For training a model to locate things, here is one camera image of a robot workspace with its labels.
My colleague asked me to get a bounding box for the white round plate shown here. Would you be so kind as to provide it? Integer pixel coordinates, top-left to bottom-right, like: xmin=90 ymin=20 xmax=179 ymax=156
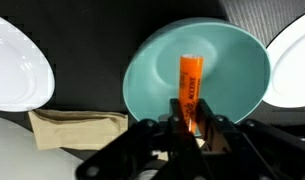
xmin=0 ymin=12 xmax=56 ymax=113
xmin=262 ymin=9 xmax=305 ymax=109

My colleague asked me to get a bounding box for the brown paper bag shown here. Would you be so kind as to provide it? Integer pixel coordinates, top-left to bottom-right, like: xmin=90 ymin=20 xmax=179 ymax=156
xmin=27 ymin=108 xmax=130 ymax=152

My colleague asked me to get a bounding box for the orange marker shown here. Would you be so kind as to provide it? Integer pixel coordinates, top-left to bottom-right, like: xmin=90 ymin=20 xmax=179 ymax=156
xmin=177 ymin=53 xmax=205 ymax=134

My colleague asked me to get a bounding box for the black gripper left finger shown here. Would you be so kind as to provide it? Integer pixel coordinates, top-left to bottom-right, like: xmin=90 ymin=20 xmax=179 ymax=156
xmin=75 ymin=98 xmax=206 ymax=180

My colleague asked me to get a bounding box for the teal bowl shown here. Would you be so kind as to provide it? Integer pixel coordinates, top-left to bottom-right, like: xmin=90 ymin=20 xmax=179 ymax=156
xmin=122 ymin=17 xmax=272 ymax=138

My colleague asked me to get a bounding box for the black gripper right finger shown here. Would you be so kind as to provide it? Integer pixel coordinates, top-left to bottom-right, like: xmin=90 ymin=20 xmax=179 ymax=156
xmin=195 ymin=98 xmax=305 ymax=180

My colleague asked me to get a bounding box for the white rounded object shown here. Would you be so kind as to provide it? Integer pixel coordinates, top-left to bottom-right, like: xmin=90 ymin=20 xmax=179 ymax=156
xmin=0 ymin=113 xmax=85 ymax=180

